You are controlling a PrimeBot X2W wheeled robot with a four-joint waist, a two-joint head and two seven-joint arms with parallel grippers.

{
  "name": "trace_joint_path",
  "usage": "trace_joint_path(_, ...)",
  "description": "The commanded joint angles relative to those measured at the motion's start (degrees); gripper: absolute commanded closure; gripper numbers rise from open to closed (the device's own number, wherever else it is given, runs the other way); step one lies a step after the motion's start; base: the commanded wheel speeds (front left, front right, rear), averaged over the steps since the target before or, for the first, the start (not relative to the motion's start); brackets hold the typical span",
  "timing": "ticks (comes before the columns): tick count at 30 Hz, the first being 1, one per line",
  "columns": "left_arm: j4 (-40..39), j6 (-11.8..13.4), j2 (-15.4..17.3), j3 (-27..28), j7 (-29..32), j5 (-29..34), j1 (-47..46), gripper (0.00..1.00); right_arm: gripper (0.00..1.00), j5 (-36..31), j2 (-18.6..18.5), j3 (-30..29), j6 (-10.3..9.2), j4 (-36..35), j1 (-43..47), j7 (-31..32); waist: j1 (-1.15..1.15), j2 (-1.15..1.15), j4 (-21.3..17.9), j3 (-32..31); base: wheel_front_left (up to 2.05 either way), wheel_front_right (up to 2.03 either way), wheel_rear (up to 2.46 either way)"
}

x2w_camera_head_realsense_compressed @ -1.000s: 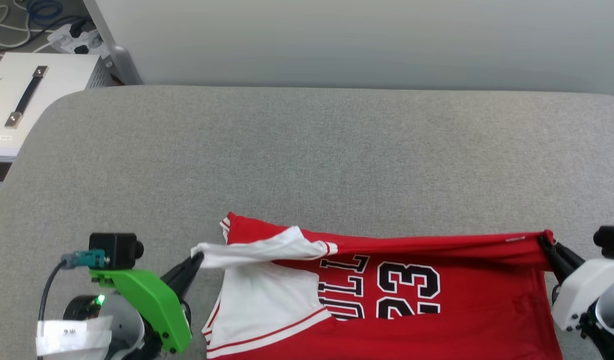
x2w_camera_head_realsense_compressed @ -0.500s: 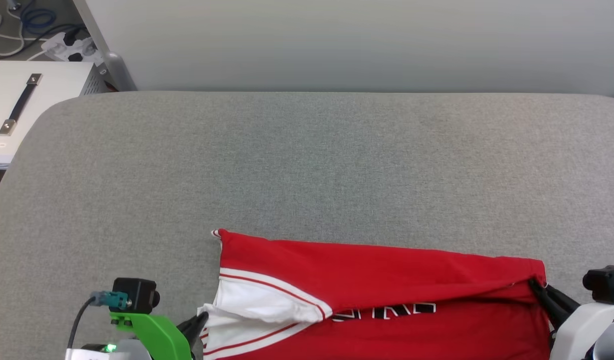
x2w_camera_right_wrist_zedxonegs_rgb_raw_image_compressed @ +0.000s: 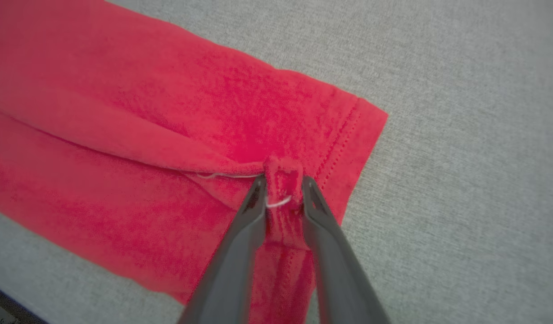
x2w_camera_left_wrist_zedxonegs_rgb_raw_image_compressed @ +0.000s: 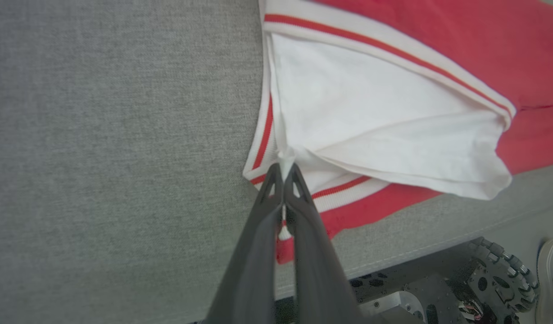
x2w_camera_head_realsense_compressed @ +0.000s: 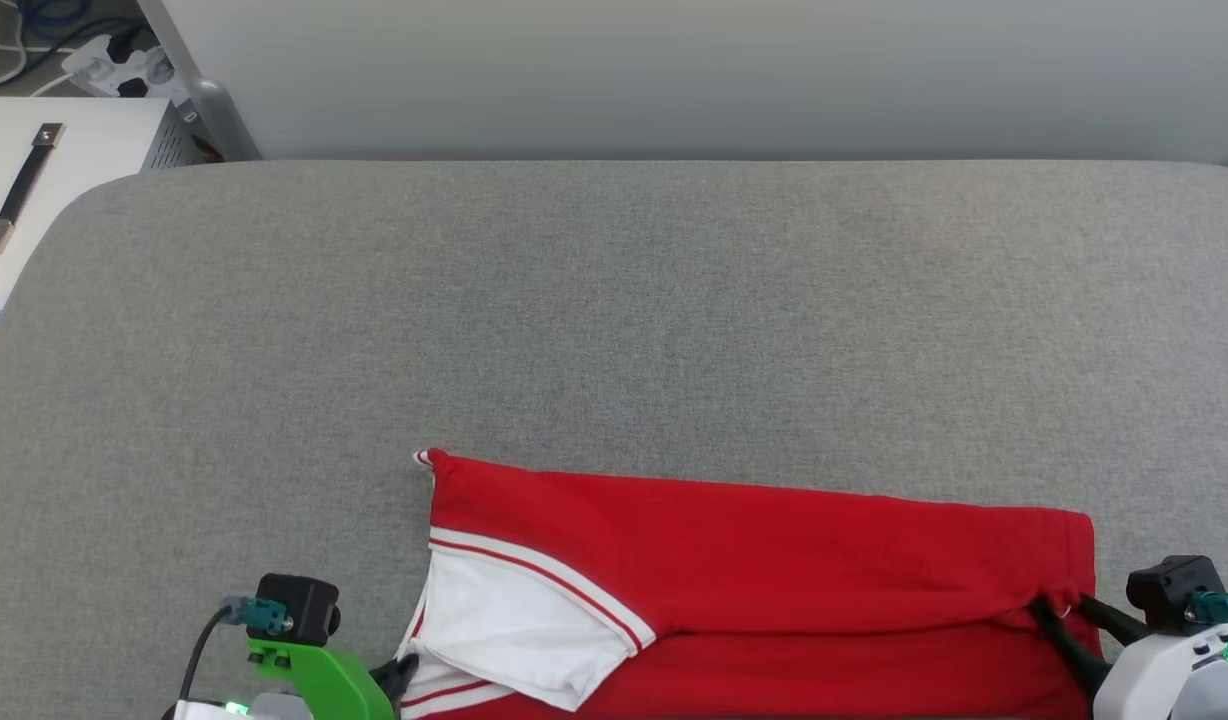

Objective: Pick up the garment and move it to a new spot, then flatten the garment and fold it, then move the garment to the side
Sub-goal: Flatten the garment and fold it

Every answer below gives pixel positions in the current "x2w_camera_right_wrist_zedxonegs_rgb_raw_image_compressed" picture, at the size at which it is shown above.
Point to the red and white shirt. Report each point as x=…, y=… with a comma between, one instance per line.
x=146, y=126

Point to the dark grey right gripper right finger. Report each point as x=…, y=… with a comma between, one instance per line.
x=335, y=261

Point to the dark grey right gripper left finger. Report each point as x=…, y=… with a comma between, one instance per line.
x=240, y=252

